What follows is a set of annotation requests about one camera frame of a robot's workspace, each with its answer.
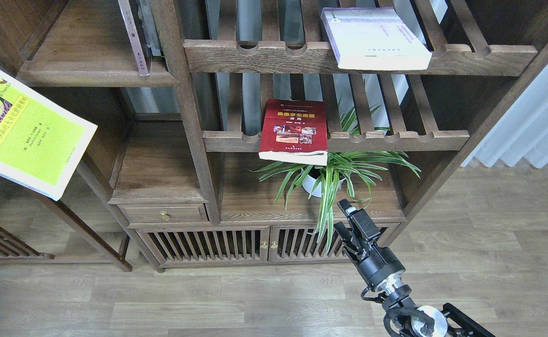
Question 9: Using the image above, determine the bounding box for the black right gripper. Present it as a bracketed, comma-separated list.
[334, 199, 405, 293]

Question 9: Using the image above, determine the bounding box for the yellow green paperback book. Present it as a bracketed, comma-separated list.
[0, 70, 97, 200]

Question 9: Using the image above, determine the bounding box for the red paperback book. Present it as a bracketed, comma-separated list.
[259, 99, 328, 166]

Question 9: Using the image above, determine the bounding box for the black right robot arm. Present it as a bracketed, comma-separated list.
[334, 200, 493, 337]

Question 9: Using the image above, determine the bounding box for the white plant pot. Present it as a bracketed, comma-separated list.
[301, 168, 346, 201]

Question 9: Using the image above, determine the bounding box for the green spider plant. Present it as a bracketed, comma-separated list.
[250, 105, 422, 256]

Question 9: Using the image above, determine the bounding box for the dark wooden bookshelf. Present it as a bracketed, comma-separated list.
[0, 0, 548, 271]

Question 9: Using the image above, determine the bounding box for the brass drawer knob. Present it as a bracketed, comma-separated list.
[160, 211, 170, 222]

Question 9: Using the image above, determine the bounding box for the white purple paperback book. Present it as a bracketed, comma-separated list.
[321, 7, 432, 71]

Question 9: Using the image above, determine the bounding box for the thin upright pink book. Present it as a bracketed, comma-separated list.
[118, 0, 152, 76]

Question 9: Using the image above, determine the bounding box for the grey upright book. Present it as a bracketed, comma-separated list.
[137, 0, 163, 57]

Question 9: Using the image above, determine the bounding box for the white pleated curtain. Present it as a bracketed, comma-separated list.
[462, 64, 548, 168]

